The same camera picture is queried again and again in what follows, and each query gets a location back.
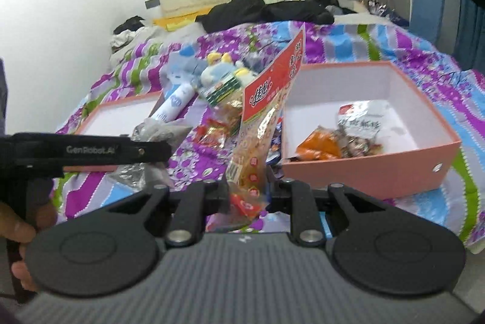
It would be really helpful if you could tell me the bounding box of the blue and white plush toy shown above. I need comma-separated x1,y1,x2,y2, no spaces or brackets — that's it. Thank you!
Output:
198,52,257,96

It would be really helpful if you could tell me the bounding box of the deep pink cardboard box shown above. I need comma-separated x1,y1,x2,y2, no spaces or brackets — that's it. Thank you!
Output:
281,61,461,199

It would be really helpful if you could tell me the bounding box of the green bean snack packet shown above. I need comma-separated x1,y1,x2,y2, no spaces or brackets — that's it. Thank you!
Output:
205,75,243,108

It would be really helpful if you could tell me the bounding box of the shallow pink box lid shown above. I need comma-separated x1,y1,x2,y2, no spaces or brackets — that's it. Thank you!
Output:
64,92,161,171

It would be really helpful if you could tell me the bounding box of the floral purple bedspread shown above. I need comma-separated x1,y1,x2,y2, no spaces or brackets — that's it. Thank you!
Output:
61,22,484,252

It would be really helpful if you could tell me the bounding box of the person's left hand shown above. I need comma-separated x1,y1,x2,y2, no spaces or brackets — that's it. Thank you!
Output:
1,201,58,292

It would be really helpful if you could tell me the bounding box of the clothes heap on nightstand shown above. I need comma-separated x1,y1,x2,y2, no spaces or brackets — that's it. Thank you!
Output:
109,15,150,53

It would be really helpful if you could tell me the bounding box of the red clear long snack packet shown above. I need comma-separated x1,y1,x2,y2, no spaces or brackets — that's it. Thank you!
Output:
225,27,305,222

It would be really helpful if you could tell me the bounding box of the white red-label snack packet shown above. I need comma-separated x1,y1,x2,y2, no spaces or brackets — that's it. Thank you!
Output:
335,100,408,157

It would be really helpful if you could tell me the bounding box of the black clothes pile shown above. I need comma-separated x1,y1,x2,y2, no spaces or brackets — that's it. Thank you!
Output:
195,0,340,33

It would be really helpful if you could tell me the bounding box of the yellow pillow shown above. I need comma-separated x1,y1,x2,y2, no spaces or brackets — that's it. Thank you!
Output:
153,6,212,32

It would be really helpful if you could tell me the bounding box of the clear grey snack packet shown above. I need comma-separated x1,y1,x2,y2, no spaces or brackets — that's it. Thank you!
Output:
109,118,192,192

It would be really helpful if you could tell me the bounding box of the blue snack packet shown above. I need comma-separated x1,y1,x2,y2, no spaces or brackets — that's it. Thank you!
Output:
266,117,283,165

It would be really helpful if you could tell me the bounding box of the red orange snack packet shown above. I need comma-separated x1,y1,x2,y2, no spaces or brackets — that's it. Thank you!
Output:
194,118,229,149

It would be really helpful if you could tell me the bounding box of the white spray bottle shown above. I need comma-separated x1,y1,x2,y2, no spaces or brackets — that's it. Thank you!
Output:
150,83,196,123

